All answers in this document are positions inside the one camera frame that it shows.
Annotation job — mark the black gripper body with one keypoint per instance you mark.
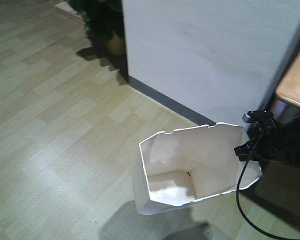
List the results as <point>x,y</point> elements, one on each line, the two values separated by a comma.
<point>261,147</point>

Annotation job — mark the white plastic trash bin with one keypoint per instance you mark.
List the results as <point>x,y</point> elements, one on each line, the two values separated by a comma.
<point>189,165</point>

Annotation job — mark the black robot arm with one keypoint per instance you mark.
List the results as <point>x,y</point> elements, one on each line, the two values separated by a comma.
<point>290,132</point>

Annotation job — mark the wooden desk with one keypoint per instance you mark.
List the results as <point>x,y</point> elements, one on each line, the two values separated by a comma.
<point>288,89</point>

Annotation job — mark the potted green plant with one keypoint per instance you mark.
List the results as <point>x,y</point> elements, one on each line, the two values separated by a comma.
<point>105,19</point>

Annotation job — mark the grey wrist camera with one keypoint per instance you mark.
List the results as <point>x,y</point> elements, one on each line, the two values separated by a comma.
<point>254,116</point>

